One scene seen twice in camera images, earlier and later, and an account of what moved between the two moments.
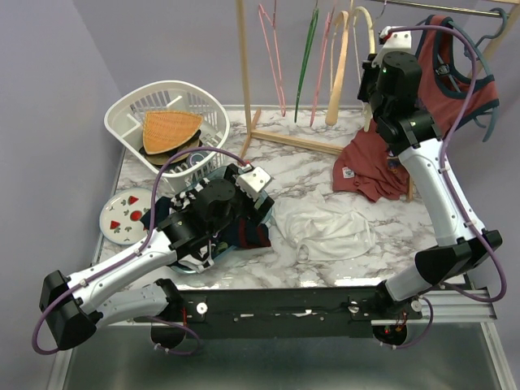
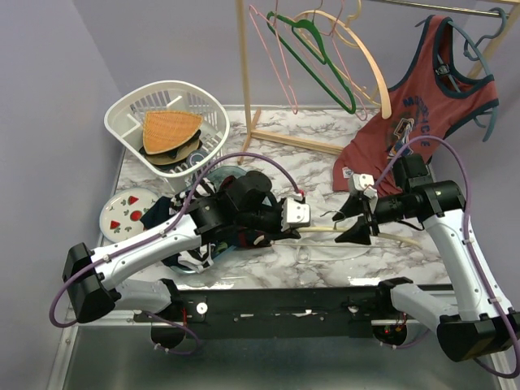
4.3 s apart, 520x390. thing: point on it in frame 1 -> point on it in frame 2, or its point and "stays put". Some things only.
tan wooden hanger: x=333 y=105 -> x=385 y=101
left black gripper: x=252 y=213 -> x=277 y=235
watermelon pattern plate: x=121 y=214 stays put
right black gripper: x=368 y=71 -> x=357 y=233
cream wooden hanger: x=367 y=110 -> x=315 y=229
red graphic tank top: x=455 y=92 stays put
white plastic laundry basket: x=157 y=119 stays put
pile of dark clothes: x=246 y=229 stays put
